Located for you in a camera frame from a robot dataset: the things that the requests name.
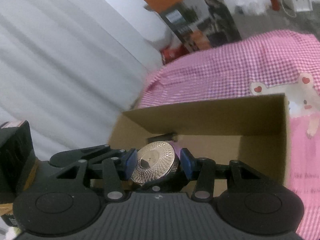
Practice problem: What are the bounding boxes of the orange Philips product box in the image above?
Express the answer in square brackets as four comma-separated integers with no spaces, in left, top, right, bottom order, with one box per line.
[144,0,241,52]

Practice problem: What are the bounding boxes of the gold lid cream jar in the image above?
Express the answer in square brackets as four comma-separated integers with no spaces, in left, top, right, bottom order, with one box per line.
[131,141,180,192]

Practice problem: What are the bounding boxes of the red fire extinguisher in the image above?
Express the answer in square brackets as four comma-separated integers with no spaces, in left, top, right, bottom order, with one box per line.
[270,0,280,11]

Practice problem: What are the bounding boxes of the white curtain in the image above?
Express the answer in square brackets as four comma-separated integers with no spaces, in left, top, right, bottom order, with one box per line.
[1,0,162,160]

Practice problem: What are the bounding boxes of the brown cardboard box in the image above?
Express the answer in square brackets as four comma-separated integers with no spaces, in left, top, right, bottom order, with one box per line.
[108,94,290,186]

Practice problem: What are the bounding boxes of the purple plastic lid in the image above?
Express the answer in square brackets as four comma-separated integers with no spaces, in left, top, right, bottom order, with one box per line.
[168,141,182,158]

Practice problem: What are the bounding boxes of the pink checkered tablecloth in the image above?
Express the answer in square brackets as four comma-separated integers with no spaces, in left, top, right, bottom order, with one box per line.
[139,30,319,239]

